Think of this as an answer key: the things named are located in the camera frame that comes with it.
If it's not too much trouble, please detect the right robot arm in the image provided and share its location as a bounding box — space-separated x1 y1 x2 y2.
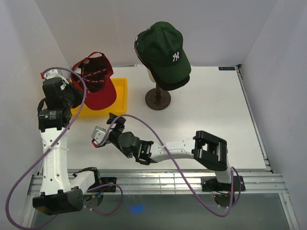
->
107 113 234 190

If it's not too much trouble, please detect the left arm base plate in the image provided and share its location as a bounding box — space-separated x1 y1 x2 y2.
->
97 177 117 193

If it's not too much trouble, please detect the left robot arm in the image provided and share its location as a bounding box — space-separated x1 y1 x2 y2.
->
32 77 102 215

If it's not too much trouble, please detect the aluminium frame rail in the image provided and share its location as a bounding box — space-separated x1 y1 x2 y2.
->
27 170 288 196

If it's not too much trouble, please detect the dark green cap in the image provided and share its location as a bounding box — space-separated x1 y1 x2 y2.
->
134 21 191 83

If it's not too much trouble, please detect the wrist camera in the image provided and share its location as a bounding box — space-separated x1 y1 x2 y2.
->
91 126 107 148
40 69 70 90

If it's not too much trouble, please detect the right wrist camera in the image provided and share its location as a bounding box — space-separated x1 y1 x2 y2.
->
91 126 107 148

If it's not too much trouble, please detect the yellow plastic tray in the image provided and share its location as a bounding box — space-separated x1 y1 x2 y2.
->
78 78 128 118

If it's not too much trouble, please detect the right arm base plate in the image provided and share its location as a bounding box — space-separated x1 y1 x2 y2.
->
201 176 246 192

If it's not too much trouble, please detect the beige mannequin head stand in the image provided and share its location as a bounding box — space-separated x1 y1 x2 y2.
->
145 68 171 111

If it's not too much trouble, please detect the black cap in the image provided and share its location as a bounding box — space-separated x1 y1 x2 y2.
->
136 52 190 91

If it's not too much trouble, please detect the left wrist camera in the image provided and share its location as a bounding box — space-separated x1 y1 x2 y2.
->
40 69 70 90

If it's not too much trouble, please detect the red cap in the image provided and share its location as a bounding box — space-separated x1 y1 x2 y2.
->
72 51 117 111

